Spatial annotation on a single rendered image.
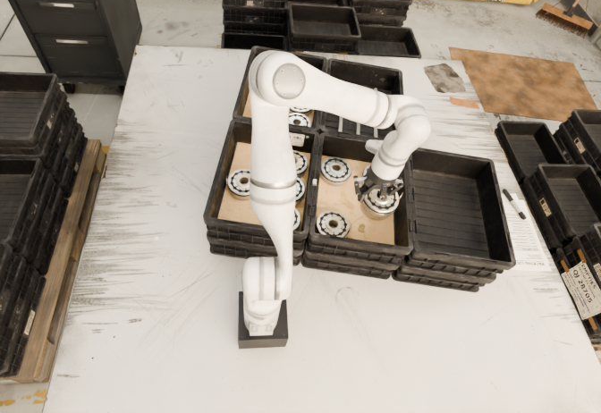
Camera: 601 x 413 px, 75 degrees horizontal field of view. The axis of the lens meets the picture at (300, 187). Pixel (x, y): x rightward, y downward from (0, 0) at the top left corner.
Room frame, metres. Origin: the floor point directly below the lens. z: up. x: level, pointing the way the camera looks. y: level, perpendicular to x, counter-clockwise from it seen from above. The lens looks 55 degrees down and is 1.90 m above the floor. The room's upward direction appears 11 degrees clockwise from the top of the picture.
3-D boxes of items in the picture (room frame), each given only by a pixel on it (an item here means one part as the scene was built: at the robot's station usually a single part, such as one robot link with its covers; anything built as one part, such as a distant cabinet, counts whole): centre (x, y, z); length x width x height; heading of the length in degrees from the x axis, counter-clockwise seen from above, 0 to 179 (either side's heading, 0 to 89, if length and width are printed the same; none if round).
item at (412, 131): (0.63, -0.21, 1.28); 0.09 x 0.07 x 0.15; 17
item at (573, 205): (1.26, -1.33, 0.31); 0.40 x 0.30 x 0.34; 13
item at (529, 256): (0.83, -0.79, 0.70); 0.33 x 0.23 x 0.01; 13
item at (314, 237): (0.73, -0.19, 0.92); 0.40 x 0.30 x 0.02; 3
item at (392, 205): (0.65, -0.23, 1.01); 0.10 x 0.10 x 0.01
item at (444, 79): (1.65, -0.59, 0.71); 0.22 x 0.19 x 0.01; 13
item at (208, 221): (0.71, 0.11, 0.92); 0.40 x 0.30 x 0.02; 3
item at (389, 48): (2.20, -0.34, 0.31); 0.40 x 0.30 x 0.34; 103
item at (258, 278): (0.32, 0.04, 1.05); 0.09 x 0.09 x 0.17; 13
